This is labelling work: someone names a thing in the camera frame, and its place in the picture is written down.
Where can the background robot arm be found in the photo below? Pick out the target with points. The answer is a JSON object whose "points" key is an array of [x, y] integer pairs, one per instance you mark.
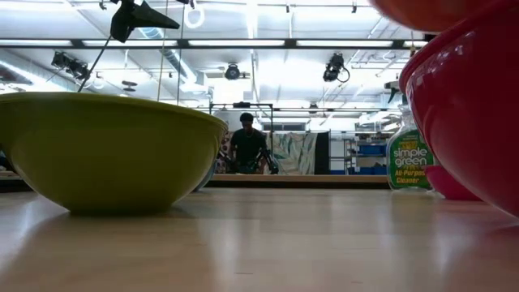
{"points": [[269, 162]]}

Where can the shelf with blue bins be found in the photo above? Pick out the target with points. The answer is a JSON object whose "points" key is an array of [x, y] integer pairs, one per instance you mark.
{"points": [[371, 150]]}

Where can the orange plastic bowl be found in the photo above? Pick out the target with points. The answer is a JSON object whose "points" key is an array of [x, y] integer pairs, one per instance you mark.
{"points": [[430, 14]]}

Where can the magenta plastic bowl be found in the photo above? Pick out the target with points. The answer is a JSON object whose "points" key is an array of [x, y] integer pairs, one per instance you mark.
{"points": [[446, 184]]}

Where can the yellow plastic bowl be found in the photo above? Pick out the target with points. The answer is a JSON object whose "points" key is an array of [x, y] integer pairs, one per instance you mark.
{"points": [[109, 154]]}

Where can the nested rainbow bowls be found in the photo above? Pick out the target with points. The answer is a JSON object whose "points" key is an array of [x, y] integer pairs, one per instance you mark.
{"points": [[478, 121]]}

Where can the person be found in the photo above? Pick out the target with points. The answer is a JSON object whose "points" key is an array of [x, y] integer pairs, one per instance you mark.
{"points": [[247, 146]]}

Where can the black upright panel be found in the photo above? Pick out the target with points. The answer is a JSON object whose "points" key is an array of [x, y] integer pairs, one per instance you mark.
{"points": [[322, 152]]}

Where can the Simple Green spray bottle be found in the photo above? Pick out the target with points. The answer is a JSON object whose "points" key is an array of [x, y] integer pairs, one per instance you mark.
{"points": [[407, 158]]}

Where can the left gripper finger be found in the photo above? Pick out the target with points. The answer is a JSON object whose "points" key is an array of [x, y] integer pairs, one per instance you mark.
{"points": [[156, 19]]}

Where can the black ceiling spotlight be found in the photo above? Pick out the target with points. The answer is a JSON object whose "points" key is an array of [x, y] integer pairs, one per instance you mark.
{"points": [[71, 65], [333, 67], [232, 72]]}

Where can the leaf patterned screen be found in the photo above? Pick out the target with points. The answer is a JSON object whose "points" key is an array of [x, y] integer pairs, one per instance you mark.
{"points": [[292, 152]]}

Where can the black aluminium rig frame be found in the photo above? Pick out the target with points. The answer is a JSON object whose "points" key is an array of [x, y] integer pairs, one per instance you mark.
{"points": [[290, 43]]}

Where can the blue plastic bowl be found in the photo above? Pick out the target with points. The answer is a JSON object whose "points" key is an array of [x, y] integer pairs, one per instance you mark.
{"points": [[207, 178]]}

